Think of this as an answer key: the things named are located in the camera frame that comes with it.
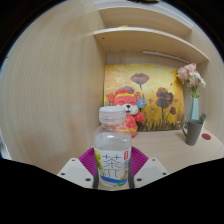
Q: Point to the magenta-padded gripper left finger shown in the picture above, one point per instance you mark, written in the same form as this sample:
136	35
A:
75	171

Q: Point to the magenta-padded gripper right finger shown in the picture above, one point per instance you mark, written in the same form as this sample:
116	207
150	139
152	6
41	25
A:
150	171

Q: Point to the clear plastic drink bottle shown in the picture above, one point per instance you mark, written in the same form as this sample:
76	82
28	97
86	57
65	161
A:
112	146

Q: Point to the grey mug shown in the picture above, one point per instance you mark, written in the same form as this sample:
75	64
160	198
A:
193	133

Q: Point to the flat round red coaster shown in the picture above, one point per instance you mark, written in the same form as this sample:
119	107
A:
206	136

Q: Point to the pale teal vase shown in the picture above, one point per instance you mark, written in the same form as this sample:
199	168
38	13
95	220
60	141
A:
193	111

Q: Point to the small potted green plant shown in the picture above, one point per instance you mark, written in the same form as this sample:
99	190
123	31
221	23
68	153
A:
202	117

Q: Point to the red plush toy figure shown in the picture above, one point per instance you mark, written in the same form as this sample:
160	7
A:
121	98

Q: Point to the yellow poppy flower painting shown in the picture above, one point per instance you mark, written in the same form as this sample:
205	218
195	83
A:
153	80

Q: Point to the pink and white flower bouquet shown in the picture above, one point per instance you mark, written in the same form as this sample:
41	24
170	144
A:
190	75

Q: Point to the light wood shelf board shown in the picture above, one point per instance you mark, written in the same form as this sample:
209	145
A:
146	38

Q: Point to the yellow flat item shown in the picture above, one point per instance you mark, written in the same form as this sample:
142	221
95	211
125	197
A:
124	26

